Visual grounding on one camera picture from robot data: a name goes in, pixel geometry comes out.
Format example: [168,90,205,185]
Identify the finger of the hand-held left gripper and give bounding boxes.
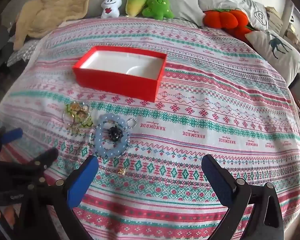
[0,127,23,153]
[0,148,59,178]

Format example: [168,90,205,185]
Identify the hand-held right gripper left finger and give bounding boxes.
[20,155,99,240]

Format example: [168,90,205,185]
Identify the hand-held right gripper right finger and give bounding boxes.
[201,154,285,240]

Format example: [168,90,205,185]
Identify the blue bead bracelet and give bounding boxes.
[91,114,130,158]

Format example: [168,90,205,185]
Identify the clear bead bracelet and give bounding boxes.
[64,102,92,129]

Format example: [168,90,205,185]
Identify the green bead bracelet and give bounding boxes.
[65,102,94,130]

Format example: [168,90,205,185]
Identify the black flower ring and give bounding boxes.
[107,127,122,140]

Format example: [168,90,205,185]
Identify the red cardboard box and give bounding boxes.
[72,46,167,103]

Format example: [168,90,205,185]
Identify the person's left hand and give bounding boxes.
[0,204,16,227]

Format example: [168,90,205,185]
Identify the patterned bedspread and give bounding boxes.
[0,17,300,240]

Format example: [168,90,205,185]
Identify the grey plaid sheet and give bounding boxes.
[6,39,44,67]

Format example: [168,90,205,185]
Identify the black chair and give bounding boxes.
[0,27,15,80]

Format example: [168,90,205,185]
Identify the beige quilted blanket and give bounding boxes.
[13,0,105,51]

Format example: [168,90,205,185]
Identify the deer print pillow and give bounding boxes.
[245,29,300,78]

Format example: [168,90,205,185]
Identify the orange pumpkin plush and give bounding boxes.
[231,24,256,43]
[202,9,248,30]

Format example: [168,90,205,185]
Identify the white bunny plush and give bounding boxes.
[101,0,124,19]

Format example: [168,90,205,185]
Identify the stack of books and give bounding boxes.
[266,6,285,30]

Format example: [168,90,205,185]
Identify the grey face print pillow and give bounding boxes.
[199,0,269,30]

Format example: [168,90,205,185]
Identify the yellow-green carrot plush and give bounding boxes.
[125,0,150,15]

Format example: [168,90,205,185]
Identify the plain grey pillow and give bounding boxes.
[85,0,204,27]

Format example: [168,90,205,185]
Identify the green tree plush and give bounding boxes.
[142,0,174,20]

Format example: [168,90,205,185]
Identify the white wooden post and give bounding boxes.
[284,0,294,30]

